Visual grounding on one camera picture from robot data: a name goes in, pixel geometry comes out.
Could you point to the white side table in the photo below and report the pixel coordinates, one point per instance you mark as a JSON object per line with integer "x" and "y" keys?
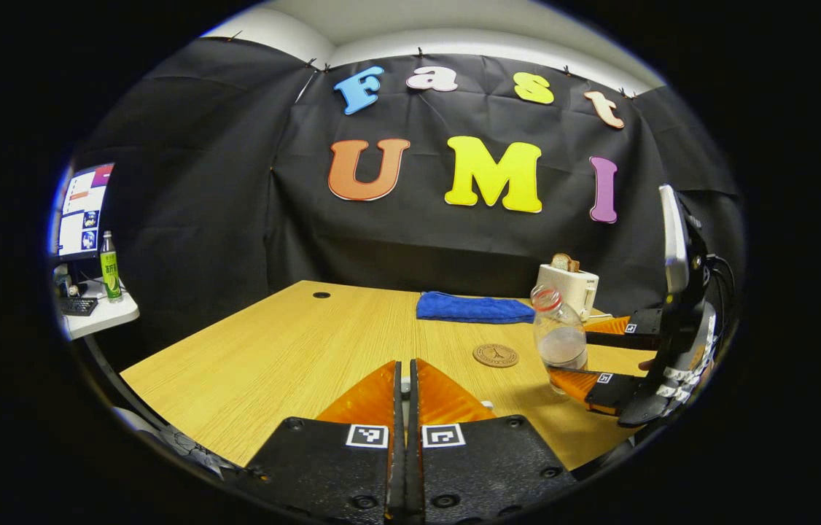
{"x": 108, "y": 317}

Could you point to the blue towel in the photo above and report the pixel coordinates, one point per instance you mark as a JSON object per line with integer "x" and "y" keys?
{"x": 472, "y": 308}

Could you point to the clear plastic water bottle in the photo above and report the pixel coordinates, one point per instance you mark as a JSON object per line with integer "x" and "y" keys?
{"x": 561, "y": 343}

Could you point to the round wooden coaster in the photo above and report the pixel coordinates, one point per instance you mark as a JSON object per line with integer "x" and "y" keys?
{"x": 496, "y": 355}

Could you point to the computer monitor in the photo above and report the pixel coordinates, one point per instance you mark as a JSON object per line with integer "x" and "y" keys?
{"x": 82, "y": 215}

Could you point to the white toaster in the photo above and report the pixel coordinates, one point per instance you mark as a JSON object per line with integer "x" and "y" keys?
{"x": 569, "y": 288}

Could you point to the green drink bottle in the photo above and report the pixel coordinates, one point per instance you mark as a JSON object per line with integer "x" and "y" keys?
{"x": 111, "y": 273}

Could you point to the bread slice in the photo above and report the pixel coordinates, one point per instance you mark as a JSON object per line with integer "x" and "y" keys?
{"x": 563, "y": 262}

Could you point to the black keyboard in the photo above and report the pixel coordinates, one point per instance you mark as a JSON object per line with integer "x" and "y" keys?
{"x": 79, "y": 305}

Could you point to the black backdrop cloth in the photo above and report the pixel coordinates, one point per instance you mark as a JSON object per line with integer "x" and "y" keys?
{"x": 235, "y": 182}

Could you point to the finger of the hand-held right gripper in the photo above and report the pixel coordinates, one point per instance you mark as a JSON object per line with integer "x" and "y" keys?
{"x": 644, "y": 328}
{"x": 618, "y": 392}

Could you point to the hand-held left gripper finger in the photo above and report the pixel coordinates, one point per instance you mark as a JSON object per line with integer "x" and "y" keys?
{"x": 415, "y": 452}
{"x": 397, "y": 452}

